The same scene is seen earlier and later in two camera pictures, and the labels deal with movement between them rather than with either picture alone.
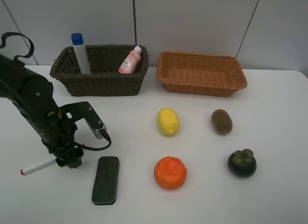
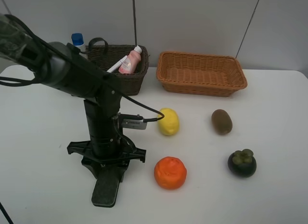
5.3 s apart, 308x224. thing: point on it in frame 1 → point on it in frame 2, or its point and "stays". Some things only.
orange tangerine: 170,173 stays
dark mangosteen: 242,163 stays
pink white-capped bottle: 130,63 stays
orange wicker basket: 200,74 stays
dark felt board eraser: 105,188 stays
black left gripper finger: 73,159 → 120,171
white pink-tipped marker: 37,165 → 117,65
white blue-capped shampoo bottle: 77,39 stays
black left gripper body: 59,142 → 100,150
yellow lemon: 168,121 stays
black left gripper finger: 61,162 → 95,169
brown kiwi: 222,121 stays
